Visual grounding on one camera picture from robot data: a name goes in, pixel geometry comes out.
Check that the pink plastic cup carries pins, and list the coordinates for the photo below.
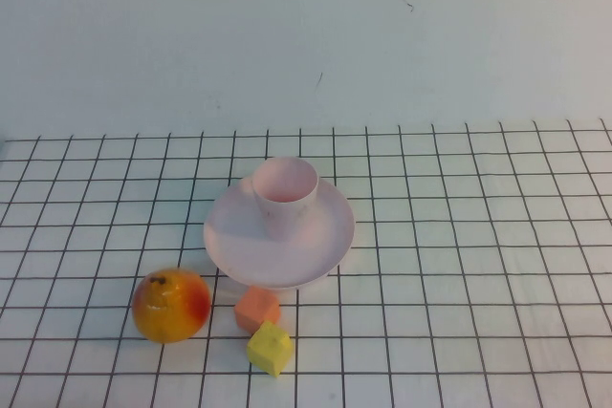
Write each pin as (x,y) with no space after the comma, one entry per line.
(284,217)

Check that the yellow red toy peach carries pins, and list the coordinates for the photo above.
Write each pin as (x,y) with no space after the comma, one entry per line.
(167,307)

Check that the orange foam cube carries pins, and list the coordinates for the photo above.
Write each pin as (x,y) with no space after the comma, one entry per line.
(255,307)

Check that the pink round plate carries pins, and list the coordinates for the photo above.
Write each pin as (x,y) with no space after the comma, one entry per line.
(239,250)

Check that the yellow foam cube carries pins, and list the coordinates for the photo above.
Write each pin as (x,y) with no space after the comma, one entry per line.
(270,348)

